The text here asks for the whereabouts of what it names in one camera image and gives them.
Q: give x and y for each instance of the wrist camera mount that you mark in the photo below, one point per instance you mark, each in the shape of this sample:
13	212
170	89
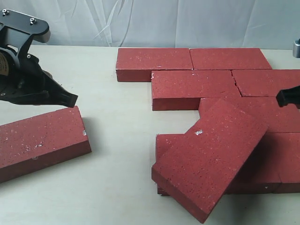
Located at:
18	30
296	48

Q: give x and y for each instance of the pale blue backdrop cloth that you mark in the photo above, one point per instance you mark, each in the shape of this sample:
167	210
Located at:
267	24

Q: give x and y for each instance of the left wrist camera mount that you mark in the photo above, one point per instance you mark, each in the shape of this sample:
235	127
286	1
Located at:
18	30

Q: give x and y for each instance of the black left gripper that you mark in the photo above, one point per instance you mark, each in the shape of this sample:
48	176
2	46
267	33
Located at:
24	82

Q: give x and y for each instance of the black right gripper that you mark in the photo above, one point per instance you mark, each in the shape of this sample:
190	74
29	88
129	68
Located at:
289	96

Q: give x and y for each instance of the red brick under leaning one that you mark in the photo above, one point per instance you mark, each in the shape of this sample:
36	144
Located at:
260	114

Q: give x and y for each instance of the red brick with silver chip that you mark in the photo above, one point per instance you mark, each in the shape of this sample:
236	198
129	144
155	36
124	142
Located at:
41	141

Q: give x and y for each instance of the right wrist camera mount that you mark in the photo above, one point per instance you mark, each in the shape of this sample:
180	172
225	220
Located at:
296	48

